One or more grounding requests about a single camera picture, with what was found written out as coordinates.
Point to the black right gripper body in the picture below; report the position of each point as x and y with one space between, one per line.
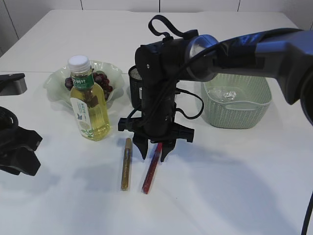
159 65

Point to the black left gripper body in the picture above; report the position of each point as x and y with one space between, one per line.
10 84

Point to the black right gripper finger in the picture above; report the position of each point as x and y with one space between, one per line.
167 147
142 144

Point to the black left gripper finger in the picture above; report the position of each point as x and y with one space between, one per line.
29 139
18 161

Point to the gold glitter pen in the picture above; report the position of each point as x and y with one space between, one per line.
126 164

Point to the red glitter pen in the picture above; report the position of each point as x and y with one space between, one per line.
152 168

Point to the purple grape bunch with leaves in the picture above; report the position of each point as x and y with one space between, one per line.
100 78

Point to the yellow tea bottle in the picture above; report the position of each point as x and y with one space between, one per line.
87 100

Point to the clear plastic sheet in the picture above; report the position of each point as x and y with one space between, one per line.
221 94

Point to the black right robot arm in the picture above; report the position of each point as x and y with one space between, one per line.
285 54

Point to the black mesh pen holder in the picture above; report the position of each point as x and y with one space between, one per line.
135 86

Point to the green wavy glass plate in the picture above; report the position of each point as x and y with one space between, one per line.
55 83

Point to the green woven plastic basket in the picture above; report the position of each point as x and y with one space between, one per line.
252 101

